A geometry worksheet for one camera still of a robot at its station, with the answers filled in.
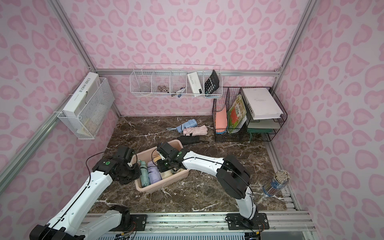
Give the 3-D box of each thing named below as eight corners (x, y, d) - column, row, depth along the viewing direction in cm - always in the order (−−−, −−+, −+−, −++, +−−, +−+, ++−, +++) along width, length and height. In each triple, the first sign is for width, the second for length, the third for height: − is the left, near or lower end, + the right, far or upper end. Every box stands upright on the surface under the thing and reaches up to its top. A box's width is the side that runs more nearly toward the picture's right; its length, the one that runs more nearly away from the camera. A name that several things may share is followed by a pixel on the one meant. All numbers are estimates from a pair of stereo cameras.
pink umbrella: (184, 139, 107) (183, 135, 103) (183, 133, 111) (182, 128, 107) (208, 135, 109) (208, 131, 105) (206, 129, 113) (206, 124, 109)
